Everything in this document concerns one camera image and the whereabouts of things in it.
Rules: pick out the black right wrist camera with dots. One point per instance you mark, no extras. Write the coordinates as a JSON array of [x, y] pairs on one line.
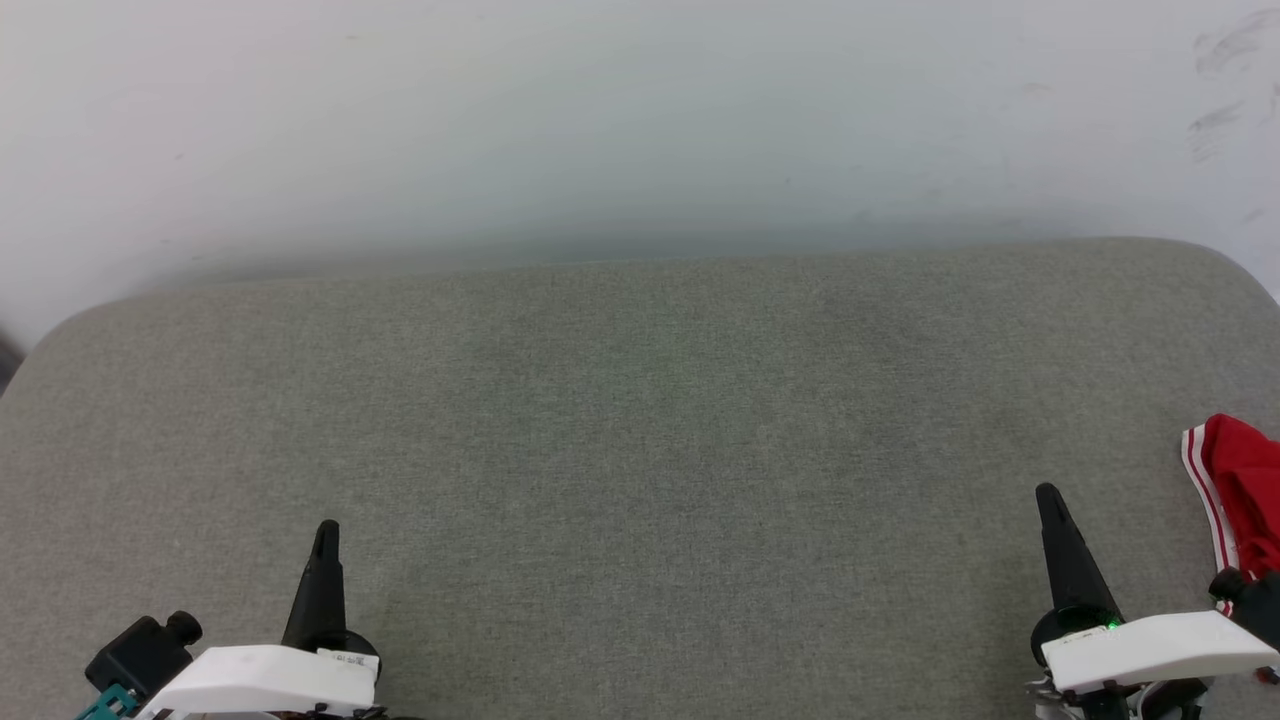
[[1255, 600]]

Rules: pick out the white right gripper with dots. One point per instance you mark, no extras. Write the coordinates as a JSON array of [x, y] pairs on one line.
[[1150, 645]]

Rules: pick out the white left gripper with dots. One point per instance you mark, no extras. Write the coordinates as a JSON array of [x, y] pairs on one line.
[[270, 680]]

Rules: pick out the red and white jersey shirt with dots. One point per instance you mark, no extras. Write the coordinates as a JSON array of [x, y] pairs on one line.
[[1245, 490]]

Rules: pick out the grey fabric sofa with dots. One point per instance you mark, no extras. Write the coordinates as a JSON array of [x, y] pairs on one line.
[[640, 450]]

